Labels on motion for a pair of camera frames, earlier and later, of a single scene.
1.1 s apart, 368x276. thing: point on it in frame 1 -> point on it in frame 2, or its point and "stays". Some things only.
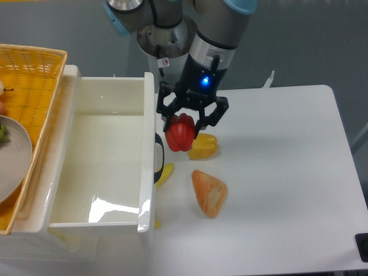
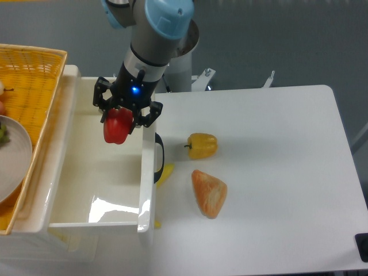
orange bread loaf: [211, 193] stays
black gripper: [199, 84] -> [132, 91]
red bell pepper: [180, 134] -> [117, 125]
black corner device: [361, 242] stays
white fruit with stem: [2, 89] stays
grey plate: [15, 157] stays
